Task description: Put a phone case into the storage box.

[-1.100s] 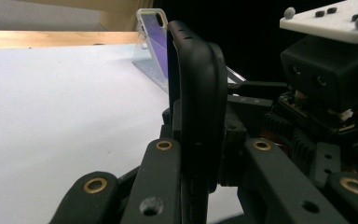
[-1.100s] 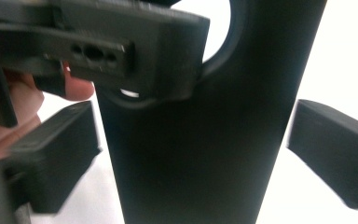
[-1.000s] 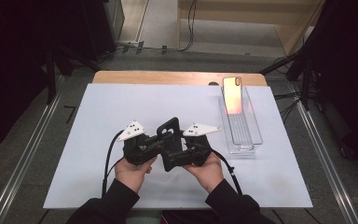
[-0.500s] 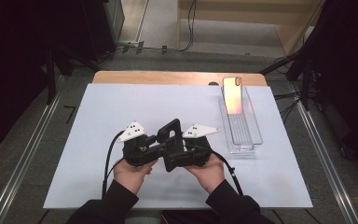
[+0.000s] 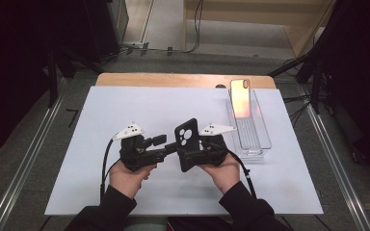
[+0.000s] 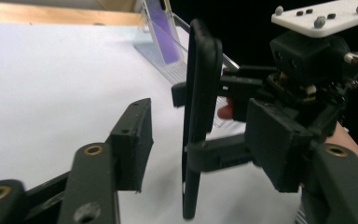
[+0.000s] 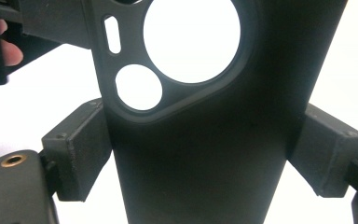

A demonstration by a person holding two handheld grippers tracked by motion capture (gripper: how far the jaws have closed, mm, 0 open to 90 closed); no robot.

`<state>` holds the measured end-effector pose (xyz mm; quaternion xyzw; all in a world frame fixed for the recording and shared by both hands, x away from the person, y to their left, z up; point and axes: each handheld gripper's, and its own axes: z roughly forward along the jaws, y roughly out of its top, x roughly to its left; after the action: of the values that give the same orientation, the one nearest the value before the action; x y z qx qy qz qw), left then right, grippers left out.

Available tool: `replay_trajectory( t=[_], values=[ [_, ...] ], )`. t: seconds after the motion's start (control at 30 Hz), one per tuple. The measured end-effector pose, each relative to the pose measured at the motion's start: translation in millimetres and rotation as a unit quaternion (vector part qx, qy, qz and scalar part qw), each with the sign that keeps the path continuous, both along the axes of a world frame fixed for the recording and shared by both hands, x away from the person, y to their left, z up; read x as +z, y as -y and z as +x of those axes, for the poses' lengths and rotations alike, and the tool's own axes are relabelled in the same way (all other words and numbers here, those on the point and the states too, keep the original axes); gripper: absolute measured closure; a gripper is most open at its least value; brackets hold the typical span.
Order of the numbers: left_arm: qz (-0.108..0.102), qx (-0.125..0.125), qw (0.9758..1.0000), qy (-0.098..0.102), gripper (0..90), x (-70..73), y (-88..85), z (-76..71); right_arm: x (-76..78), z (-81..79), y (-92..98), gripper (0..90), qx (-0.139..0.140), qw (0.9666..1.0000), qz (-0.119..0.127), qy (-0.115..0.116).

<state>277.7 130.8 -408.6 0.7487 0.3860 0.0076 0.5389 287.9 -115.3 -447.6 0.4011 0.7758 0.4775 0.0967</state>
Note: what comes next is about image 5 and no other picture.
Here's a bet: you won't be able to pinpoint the dark curtain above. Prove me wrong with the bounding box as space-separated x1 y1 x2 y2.
311 0 370 172
0 0 110 163

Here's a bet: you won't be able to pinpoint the metal floor rail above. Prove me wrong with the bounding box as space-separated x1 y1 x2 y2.
0 76 67 231
303 95 370 231

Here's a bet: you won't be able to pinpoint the beige wooden shelf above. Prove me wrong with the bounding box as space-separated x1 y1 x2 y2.
182 0 336 58

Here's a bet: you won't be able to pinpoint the hand-held gripper cable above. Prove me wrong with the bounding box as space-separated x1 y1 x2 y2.
99 138 123 204
226 150 258 199

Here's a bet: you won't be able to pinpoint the person's left hand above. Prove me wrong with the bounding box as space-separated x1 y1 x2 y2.
109 159 157 200

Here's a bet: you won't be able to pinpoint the wooden table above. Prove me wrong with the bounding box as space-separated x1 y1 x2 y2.
94 72 278 90

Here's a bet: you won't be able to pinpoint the glossy clear-rimmed phone case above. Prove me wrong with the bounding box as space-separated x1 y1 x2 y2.
229 78 251 120

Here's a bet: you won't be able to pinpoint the black cabinet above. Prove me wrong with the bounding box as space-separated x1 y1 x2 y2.
86 0 130 64

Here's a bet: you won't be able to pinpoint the black floor cables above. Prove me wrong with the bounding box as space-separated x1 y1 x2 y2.
282 93 314 127

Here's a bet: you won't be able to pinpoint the clear plastic container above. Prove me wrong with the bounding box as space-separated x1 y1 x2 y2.
225 89 273 161

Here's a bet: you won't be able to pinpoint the left hand-held gripper cable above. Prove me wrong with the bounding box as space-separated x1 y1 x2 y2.
99 138 123 204

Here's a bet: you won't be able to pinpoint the hanging black cable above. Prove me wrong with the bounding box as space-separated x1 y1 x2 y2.
184 0 205 54

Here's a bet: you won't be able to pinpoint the black stand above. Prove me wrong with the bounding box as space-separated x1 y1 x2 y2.
46 47 105 109
268 47 327 115

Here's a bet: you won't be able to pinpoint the right hand-held gripper cable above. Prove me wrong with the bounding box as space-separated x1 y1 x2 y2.
226 150 258 199

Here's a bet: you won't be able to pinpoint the white table board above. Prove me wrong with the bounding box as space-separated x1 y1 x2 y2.
44 85 324 216

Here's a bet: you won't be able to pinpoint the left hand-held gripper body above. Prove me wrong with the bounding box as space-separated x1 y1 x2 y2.
113 121 162 172

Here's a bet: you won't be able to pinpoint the person's right hand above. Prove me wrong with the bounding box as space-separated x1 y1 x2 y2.
199 153 242 195

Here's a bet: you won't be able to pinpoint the black phone case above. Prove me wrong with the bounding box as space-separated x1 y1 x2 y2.
173 117 201 173

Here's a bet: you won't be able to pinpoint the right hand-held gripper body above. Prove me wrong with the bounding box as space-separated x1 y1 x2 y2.
198 122 238 167

